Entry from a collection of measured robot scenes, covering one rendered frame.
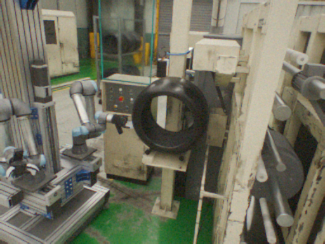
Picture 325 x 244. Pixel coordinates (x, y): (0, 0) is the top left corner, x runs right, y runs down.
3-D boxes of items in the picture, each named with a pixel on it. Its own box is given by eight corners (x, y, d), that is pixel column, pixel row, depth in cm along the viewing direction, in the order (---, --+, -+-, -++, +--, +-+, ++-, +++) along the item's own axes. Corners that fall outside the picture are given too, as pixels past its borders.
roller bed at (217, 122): (206, 135, 234) (211, 106, 223) (222, 138, 231) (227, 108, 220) (205, 145, 216) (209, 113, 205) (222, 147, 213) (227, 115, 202)
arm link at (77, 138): (70, 140, 226) (68, 127, 221) (84, 136, 234) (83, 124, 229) (75, 145, 218) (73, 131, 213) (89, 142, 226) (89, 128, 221)
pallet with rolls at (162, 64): (157, 75, 949) (158, 54, 920) (177, 77, 931) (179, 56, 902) (147, 81, 840) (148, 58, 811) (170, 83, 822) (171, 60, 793)
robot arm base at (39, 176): (18, 181, 183) (16, 169, 179) (35, 171, 196) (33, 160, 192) (33, 187, 178) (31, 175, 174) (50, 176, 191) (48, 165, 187)
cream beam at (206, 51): (200, 58, 196) (202, 38, 190) (232, 60, 191) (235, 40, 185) (190, 70, 141) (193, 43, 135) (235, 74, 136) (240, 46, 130)
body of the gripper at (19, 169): (27, 176, 145) (22, 167, 153) (28, 162, 143) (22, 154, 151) (13, 179, 140) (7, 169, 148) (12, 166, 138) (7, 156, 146)
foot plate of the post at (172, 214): (157, 197, 283) (157, 194, 282) (179, 202, 278) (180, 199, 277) (150, 213, 259) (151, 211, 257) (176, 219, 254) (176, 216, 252)
